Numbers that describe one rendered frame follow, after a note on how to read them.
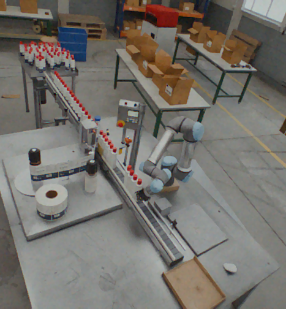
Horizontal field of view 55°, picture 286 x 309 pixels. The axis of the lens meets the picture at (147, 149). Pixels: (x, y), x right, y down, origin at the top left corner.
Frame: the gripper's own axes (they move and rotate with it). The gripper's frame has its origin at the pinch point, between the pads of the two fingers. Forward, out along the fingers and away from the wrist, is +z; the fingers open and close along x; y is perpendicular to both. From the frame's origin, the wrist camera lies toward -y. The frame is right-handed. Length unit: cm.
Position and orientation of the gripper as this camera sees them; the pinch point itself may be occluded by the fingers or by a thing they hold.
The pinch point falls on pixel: (139, 197)
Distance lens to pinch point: 206.3
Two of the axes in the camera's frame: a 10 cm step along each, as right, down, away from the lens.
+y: -8.4, 2.0, -5.1
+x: 3.7, 9.0, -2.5
